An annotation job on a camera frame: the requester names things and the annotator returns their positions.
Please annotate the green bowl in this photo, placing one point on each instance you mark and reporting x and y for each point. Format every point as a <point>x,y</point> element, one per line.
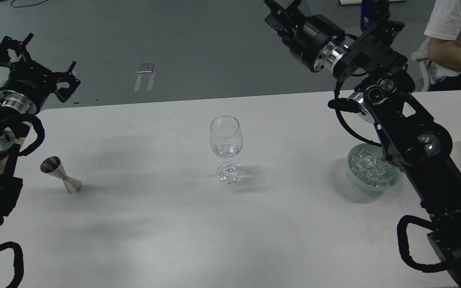
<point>377,152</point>

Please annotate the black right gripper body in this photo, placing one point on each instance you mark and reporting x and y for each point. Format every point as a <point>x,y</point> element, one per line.
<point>307,37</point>

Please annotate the clear wine glass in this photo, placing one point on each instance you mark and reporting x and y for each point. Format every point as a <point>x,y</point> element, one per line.
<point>226,141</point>

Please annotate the metal floor plate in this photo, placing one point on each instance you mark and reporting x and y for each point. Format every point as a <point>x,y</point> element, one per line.
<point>145,77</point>

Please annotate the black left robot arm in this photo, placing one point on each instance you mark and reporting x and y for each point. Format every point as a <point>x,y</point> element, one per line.
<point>20,135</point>

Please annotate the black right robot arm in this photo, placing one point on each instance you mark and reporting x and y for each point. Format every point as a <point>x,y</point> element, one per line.
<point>372,80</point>

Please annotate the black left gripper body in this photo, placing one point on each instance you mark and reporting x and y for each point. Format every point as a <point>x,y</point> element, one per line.
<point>31,85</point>

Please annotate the clear ice cubes pile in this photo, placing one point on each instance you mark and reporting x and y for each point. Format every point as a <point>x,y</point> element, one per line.
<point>371,170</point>

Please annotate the person in white shirt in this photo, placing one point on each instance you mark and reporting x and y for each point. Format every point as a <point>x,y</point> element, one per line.
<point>444,45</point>

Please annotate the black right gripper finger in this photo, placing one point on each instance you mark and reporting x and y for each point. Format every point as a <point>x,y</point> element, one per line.
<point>282,22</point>
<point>293,6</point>

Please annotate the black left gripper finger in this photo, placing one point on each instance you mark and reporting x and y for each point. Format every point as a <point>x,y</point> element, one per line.
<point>20,50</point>
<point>66,83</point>

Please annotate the steel double jigger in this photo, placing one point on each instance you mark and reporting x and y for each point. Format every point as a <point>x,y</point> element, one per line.
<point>53,166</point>

